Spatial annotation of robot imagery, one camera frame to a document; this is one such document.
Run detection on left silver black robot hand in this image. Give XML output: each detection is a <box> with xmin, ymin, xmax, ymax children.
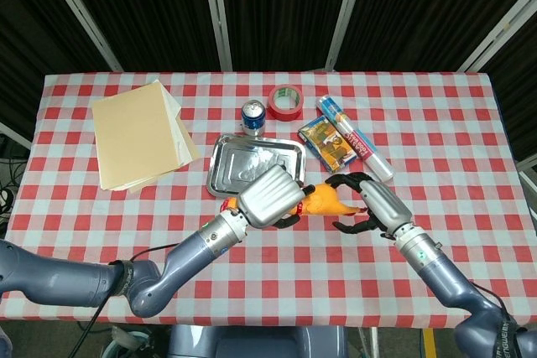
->
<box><xmin>237</xmin><ymin>163</ymin><xmax>318</xmax><ymax>230</ymax></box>

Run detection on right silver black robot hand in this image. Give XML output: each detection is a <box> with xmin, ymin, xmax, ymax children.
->
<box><xmin>325</xmin><ymin>171</ymin><xmax>414</xmax><ymax>236</ymax></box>

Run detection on yellow rubber chicken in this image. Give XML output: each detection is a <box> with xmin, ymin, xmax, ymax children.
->
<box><xmin>221</xmin><ymin>184</ymin><xmax>370</xmax><ymax>219</ymax></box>

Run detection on shiny metal tray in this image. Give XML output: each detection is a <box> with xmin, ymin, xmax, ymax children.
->
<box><xmin>205</xmin><ymin>132</ymin><xmax>306</xmax><ymax>200</ymax></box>

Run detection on blue soda can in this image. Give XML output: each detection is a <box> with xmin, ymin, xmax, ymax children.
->
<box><xmin>240</xmin><ymin>100</ymin><xmax>268</xmax><ymax>137</ymax></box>

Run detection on blue yellow flat package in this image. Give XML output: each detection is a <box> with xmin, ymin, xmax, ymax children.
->
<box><xmin>297</xmin><ymin>114</ymin><xmax>366</xmax><ymax>174</ymax></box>

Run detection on red white checkered tablecloth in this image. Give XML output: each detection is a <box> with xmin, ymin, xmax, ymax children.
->
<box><xmin>0</xmin><ymin>70</ymin><xmax>537</xmax><ymax>329</ymax></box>

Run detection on red tape roll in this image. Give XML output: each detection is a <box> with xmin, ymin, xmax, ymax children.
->
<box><xmin>267</xmin><ymin>84</ymin><xmax>304</xmax><ymax>122</ymax></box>

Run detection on beige paper folder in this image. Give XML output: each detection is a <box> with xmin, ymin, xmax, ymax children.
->
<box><xmin>128</xmin><ymin>117</ymin><xmax>203</xmax><ymax>195</ymax></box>
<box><xmin>91</xmin><ymin>80</ymin><xmax>188</xmax><ymax>192</ymax></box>

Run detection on white paper sheets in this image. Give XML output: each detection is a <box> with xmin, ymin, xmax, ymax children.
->
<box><xmin>157</xmin><ymin>78</ymin><xmax>195</xmax><ymax>164</ymax></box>

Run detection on grey-blue robot torso base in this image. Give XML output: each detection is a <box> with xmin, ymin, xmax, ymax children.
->
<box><xmin>167</xmin><ymin>324</ymin><xmax>349</xmax><ymax>358</ymax></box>

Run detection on dark corrugated partition panel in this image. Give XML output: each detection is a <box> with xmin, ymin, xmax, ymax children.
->
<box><xmin>217</xmin><ymin>0</ymin><xmax>357</xmax><ymax>72</ymax></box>
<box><xmin>335</xmin><ymin>0</ymin><xmax>537</xmax><ymax>70</ymax></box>
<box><xmin>56</xmin><ymin>0</ymin><xmax>222</xmax><ymax>73</ymax></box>
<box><xmin>482</xmin><ymin>22</ymin><xmax>537</xmax><ymax>162</ymax></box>
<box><xmin>0</xmin><ymin>0</ymin><xmax>118</xmax><ymax>141</ymax></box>

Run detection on pale plastic bucket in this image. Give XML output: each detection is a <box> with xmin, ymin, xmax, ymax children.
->
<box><xmin>102</xmin><ymin>326</ymin><xmax>150</xmax><ymax>358</ymax></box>

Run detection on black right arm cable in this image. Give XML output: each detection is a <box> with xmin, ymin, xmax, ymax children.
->
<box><xmin>469</xmin><ymin>278</ymin><xmax>529</xmax><ymax>334</ymax></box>

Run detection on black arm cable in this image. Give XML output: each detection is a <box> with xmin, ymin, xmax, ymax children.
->
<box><xmin>74</xmin><ymin>242</ymin><xmax>180</xmax><ymax>358</ymax></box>
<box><xmin>469</xmin><ymin>278</ymin><xmax>529</xmax><ymax>334</ymax></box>

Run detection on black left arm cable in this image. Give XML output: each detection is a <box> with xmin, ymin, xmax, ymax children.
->
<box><xmin>74</xmin><ymin>242</ymin><xmax>180</xmax><ymax>358</ymax></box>

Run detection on white partition frame post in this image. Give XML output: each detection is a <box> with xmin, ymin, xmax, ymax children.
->
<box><xmin>200</xmin><ymin>0</ymin><xmax>234</xmax><ymax>72</ymax></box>
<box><xmin>518</xmin><ymin>160</ymin><xmax>537</xmax><ymax>191</ymax></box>
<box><xmin>0</xmin><ymin>121</ymin><xmax>33</xmax><ymax>149</ymax></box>
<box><xmin>35</xmin><ymin>0</ymin><xmax>124</xmax><ymax>73</ymax></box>
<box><xmin>459</xmin><ymin>0</ymin><xmax>537</xmax><ymax>73</ymax></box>
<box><xmin>325</xmin><ymin>0</ymin><xmax>370</xmax><ymax>70</ymax></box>

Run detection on tangled floor cables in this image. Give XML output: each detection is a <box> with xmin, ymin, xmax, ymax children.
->
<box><xmin>0</xmin><ymin>135</ymin><xmax>20</xmax><ymax>216</ymax></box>

